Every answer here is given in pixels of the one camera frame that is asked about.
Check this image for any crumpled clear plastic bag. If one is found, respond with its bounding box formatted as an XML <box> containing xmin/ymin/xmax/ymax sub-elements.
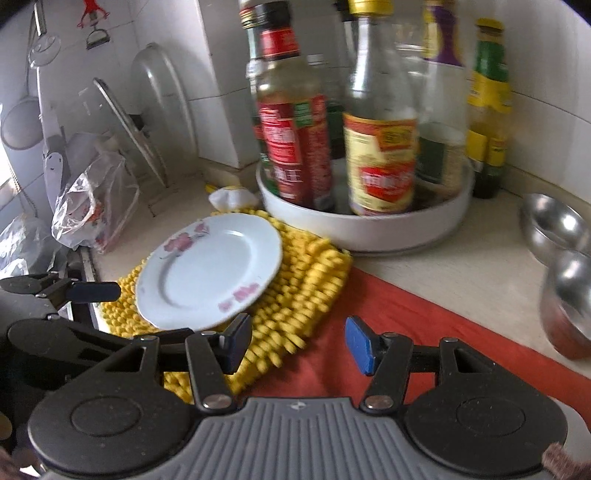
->
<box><xmin>51</xmin><ymin>150</ymin><xmax>140</xmax><ymax>254</ymax></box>

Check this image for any purple label glass bottle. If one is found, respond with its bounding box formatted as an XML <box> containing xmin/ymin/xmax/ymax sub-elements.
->
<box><xmin>418</xmin><ymin>0</ymin><xmax>469</xmax><ymax>185</ymax></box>

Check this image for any white rotating condiment rack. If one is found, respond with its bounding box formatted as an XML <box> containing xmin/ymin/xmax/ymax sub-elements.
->
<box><xmin>256</xmin><ymin>157</ymin><xmax>475</xmax><ymax>254</ymax></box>

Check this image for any red label sauce bottle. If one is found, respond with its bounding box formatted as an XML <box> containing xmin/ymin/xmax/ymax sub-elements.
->
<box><xmin>238</xmin><ymin>0</ymin><xmax>337</xmax><ymax>210</ymax></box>

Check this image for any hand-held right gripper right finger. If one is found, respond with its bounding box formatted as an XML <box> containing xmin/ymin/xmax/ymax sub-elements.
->
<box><xmin>345</xmin><ymin>316</ymin><xmax>494</xmax><ymax>414</ymax></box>

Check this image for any white floral plate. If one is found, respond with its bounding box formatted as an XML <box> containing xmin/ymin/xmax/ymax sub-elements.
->
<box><xmin>135</xmin><ymin>213</ymin><xmax>283</xmax><ymax>332</ymax></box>

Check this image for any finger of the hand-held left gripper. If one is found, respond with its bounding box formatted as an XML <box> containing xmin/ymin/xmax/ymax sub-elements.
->
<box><xmin>7</xmin><ymin>318</ymin><xmax>139</xmax><ymax>367</ymax></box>
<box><xmin>0</xmin><ymin>272</ymin><xmax>122</xmax><ymax>311</ymax></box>

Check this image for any green yellow label bottle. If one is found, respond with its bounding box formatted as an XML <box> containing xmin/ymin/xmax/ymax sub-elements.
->
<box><xmin>466</xmin><ymin>18</ymin><xmax>514</xmax><ymax>200</ymax></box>

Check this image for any stainless steel bowl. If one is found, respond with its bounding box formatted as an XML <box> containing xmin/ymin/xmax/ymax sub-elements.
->
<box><xmin>540</xmin><ymin>251</ymin><xmax>591</xmax><ymax>361</ymax></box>
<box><xmin>521</xmin><ymin>193</ymin><xmax>591</xmax><ymax>268</ymax></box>

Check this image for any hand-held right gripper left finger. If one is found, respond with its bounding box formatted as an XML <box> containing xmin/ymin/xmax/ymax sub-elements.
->
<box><xmin>105</xmin><ymin>313</ymin><xmax>254</xmax><ymax>413</ymax></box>

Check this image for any glass pot lid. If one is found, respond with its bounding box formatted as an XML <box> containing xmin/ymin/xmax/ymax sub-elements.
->
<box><xmin>92</xmin><ymin>78</ymin><xmax>169</xmax><ymax>188</ymax></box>

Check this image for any hanging metal ladle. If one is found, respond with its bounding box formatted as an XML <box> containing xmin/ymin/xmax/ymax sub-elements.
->
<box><xmin>0</xmin><ymin>97</ymin><xmax>44</xmax><ymax>151</ymax></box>

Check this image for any red cloth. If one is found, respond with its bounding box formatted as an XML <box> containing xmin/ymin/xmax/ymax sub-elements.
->
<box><xmin>242</xmin><ymin>268</ymin><xmax>591</xmax><ymax>416</ymax></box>

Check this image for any person's right forearm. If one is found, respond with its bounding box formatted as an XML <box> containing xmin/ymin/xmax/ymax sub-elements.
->
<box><xmin>542</xmin><ymin>442</ymin><xmax>591</xmax><ymax>480</ymax></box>

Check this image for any white plastic bag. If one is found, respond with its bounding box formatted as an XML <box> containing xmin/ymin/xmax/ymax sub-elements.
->
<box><xmin>0</xmin><ymin>215</ymin><xmax>65</xmax><ymax>278</ymax></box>

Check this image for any steel pot lid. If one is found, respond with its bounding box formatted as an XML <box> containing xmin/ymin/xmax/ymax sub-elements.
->
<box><xmin>129</xmin><ymin>42</ymin><xmax>197</xmax><ymax>162</ymax></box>

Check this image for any yellow cap vinegar bottle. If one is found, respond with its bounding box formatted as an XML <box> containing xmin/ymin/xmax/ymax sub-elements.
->
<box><xmin>342</xmin><ymin>0</ymin><xmax>420</xmax><ymax>217</ymax></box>

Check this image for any yellow chenille mat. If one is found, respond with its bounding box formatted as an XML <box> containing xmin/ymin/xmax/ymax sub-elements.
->
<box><xmin>99</xmin><ymin>208</ymin><xmax>354</xmax><ymax>404</ymax></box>

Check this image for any white plastic kitchen tool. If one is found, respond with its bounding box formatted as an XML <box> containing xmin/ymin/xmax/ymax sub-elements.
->
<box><xmin>36</xmin><ymin>69</ymin><xmax>77</xmax><ymax>210</ymax></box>

